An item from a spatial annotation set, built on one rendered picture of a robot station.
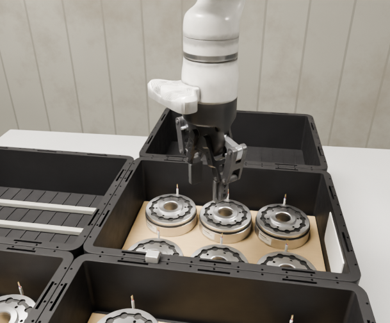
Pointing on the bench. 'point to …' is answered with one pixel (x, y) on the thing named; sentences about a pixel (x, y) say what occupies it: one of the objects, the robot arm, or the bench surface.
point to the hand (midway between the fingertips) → (207, 182)
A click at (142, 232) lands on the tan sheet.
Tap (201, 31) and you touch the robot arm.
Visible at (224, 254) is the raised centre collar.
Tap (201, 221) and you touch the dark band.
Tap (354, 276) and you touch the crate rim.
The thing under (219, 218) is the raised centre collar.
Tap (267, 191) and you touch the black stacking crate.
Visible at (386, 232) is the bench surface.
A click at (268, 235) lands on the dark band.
